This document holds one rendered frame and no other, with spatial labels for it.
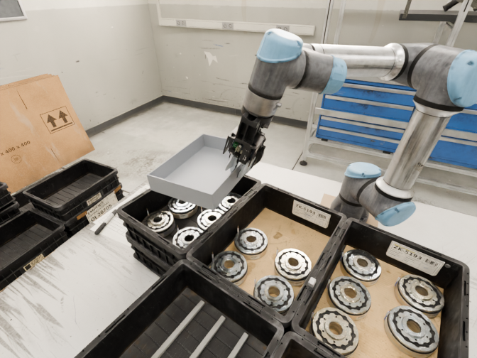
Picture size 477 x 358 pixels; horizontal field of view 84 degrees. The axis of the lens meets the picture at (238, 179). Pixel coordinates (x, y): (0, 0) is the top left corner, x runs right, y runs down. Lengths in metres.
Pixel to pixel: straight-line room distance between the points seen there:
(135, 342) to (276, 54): 0.68
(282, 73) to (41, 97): 2.88
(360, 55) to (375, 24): 2.48
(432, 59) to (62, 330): 1.22
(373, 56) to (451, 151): 1.98
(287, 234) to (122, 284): 0.57
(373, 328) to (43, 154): 3.00
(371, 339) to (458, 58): 0.68
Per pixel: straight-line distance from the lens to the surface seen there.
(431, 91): 0.85
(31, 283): 1.16
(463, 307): 0.80
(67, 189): 1.94
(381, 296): 0.85
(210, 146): 0.91
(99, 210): 1.78
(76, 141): 3.34
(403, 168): 0.93
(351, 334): 0.74
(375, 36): 3.29
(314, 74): 0.57
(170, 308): 0.77
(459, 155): 2.75
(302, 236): 0.91
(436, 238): 1.31
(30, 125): 3.17
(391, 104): 2.53
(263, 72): 0.53
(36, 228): 1.92
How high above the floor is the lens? 1.49
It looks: 36 degrees down
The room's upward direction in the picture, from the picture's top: straight up
